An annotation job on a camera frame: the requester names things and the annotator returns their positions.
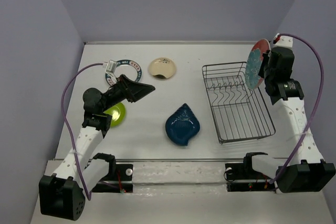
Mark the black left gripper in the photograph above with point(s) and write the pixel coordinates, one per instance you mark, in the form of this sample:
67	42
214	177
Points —
122	84

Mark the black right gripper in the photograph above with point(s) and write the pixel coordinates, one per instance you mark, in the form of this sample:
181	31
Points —
267	56

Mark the white plate with patterned rim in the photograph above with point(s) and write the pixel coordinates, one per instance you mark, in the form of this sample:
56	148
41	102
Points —
127	67

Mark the lime green plate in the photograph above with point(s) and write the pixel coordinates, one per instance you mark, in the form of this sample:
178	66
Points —
117	113

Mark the red plate with teal flower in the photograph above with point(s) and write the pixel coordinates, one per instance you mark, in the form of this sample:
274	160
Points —
254	62

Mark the cream beige plate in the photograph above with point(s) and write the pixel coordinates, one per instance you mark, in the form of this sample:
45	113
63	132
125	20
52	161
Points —
162	68

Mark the blue shell-shaped dish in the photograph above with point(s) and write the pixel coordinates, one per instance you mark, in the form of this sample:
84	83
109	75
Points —
182	126

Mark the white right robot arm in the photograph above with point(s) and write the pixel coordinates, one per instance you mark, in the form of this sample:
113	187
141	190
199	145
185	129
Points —
290	157

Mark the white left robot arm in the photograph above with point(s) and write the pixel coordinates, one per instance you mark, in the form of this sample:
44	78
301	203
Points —
63	194

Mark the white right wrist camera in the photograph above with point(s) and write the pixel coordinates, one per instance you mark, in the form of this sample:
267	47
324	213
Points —
282	41

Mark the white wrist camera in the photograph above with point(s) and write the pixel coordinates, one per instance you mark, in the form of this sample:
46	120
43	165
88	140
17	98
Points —
110	66
282	41

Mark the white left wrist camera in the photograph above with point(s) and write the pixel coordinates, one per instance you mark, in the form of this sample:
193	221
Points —
110	66

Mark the dark wire dish rack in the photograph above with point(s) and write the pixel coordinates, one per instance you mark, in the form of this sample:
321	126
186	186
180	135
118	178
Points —
239	114

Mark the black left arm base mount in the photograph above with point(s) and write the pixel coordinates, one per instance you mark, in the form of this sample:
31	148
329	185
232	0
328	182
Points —
119	182

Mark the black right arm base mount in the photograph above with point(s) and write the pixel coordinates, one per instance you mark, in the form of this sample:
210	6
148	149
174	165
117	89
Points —
249	179

